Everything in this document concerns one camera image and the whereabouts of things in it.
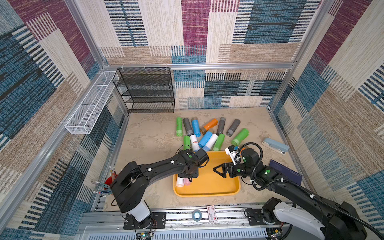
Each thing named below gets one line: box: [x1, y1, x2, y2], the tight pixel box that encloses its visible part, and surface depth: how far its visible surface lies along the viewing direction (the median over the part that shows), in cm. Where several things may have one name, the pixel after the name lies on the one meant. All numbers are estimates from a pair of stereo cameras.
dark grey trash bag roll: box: [182, 117, 194, 137], surface depth 110 cm
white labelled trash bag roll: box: [190, 134, 201, 153], surface depth 101 cm
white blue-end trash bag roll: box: [202, 133, 219, 152], surface depth 101 cm
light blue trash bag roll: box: [198, 131, 213, 148], surface depth 101 cm
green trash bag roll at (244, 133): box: [231, 128, 250, 147], surface depth 104 cm
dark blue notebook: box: [268, 159, 303, 186], surface depth 90 cm
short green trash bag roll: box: [183, 135, 191, 151], surface depth 101 cm
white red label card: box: [206, 204, 218, 222], surface depth 76 cm
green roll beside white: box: [212, 133, 225, 151], surface depth 101 cm
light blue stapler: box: [261, 137, 290, 156], surface depth 99 cm
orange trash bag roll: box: [204, 118, 218, 131], surface depth 113 cm
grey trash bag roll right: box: [226, 118, 241, 137], surface depth 109 cm
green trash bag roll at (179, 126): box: [176, 117, 183, 137], surface depth 110 cm
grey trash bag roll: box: [216, 117, 226, 137], surface depth 110 cm
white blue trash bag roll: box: [176, 177, 184, 188], surface depth 83 cm
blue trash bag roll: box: [191, 117, 201, 137], surface depth 110 cm
